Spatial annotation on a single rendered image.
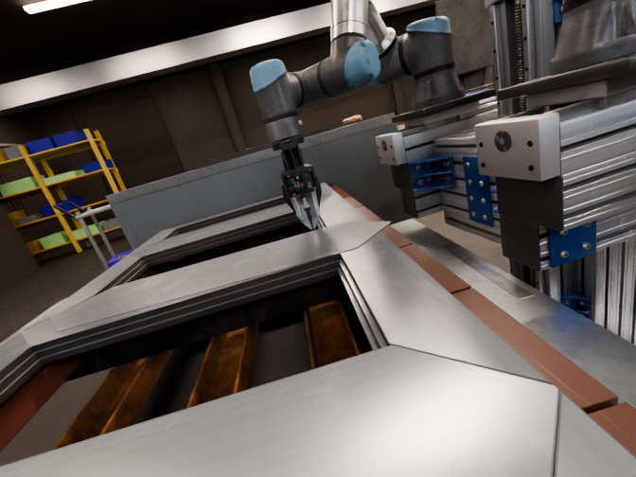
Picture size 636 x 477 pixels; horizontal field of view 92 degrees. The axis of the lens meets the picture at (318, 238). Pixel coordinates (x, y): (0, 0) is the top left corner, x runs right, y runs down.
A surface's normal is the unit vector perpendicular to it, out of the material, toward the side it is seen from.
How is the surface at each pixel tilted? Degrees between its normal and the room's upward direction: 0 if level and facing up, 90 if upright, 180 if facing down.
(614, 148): 90
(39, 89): 90
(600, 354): 0
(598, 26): 72
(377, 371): 0
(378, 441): 0
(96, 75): 90
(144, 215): 90
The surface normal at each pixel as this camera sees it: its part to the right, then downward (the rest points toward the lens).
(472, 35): 0.09, 0.30
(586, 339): -0.26, -0.91
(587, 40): -0.88, 0.09
